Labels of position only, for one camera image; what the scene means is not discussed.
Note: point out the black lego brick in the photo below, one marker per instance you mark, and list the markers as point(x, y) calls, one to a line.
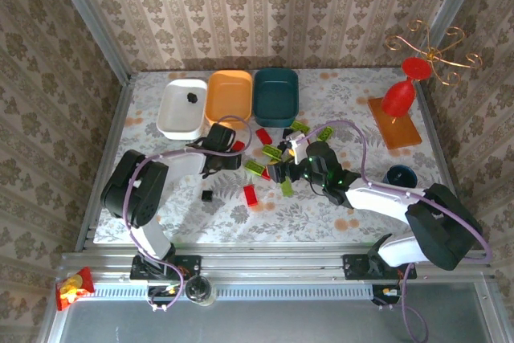
point(207, 195)
point(192, 97)
point(282, 148)
point(287, 133)

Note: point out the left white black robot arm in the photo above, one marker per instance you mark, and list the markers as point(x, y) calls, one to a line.
point(138, 194)

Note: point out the orange plastic container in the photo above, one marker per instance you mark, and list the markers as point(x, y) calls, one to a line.
point(229, 98)

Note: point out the floral table cover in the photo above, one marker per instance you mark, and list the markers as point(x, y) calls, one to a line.
point(281, 222)

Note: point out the white plastic container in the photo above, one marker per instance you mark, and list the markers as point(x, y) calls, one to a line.
point(176, 118)

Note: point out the teal plastic container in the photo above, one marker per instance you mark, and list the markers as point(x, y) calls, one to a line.
point(275, 96)

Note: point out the dark blue cup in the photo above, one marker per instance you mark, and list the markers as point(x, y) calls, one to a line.
point(399, 176)

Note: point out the orange rectangular board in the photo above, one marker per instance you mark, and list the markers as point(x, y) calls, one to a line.
point(401, 134)

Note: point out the red plastic goblet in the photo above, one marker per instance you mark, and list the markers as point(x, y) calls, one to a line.
point(397, 98)

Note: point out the round black glass jar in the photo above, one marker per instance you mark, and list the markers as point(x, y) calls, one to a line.
point(198, 288)

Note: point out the red and yellow toy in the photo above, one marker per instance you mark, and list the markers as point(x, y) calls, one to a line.
point(72, 291)

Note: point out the long aluminium frame rail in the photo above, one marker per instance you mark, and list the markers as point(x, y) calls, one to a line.
point(261, 262)

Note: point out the aluminium side rail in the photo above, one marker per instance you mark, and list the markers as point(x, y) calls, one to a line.
point(440, 138)
point(117, 118)

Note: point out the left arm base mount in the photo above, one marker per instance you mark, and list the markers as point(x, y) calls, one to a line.
point(188, 266)

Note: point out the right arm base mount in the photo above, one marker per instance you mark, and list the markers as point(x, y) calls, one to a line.
point(357, 266)

